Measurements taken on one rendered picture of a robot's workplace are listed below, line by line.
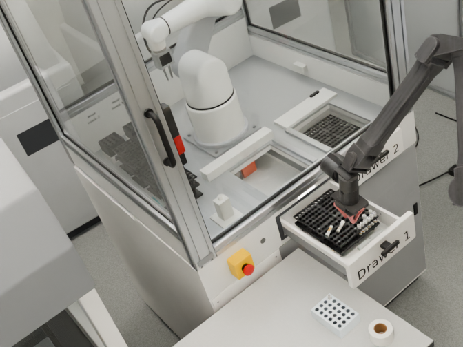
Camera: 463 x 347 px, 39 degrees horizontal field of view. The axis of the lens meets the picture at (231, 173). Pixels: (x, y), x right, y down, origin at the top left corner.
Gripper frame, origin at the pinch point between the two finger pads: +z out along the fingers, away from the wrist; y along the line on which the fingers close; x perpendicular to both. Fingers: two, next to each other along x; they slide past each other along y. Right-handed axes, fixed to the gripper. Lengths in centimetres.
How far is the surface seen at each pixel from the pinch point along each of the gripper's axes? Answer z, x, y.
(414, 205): 50, -51, 19
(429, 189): 105, -101, 53
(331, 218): 8.4, -0.2, 9.5
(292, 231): 11.5, 11.3, 16.3
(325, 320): 15.4, 24.4, -14.3
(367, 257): 5.6, 4.0, -11.4
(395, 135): 9, -44, 23
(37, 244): -58, 84, 3
